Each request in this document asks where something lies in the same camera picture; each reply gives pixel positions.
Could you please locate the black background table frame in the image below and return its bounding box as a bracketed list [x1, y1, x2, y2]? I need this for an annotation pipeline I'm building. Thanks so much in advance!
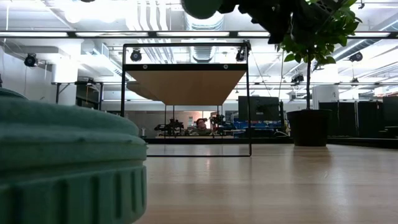
[51, 81, 105, 110]

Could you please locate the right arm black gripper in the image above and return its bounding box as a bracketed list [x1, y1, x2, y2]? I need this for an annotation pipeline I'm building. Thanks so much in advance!
[217, 0, 301, 44]

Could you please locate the blue storage bin rack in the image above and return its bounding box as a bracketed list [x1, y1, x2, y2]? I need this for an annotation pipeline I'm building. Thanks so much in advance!
[228, 121, 282, 130]

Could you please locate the black computer monitor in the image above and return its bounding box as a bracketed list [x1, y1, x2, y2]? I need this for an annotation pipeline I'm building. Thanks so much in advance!
[238, 95, 280, 122]

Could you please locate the white cylindrical column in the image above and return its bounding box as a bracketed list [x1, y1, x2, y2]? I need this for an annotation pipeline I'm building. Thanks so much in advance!
[312, 84, 340, 110]

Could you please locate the green potted plant black pot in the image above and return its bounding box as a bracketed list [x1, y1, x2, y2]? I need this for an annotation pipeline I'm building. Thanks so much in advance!
[273, 0, 364, 147]

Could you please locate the person at background station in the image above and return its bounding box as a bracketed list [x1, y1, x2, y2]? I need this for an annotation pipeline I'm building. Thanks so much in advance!
[195, 118, 212, 135]

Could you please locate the black room partition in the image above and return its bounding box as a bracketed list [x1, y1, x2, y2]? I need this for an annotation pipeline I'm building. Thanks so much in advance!
[318, 96, 398, 139]

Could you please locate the black aluminium rig frame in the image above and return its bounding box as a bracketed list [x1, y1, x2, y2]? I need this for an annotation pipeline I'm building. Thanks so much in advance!
[144, 136, 398, 149]

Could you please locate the black overhead crossbar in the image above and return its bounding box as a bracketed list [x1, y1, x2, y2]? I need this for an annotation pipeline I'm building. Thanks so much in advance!
[0, 30, 398, 39]

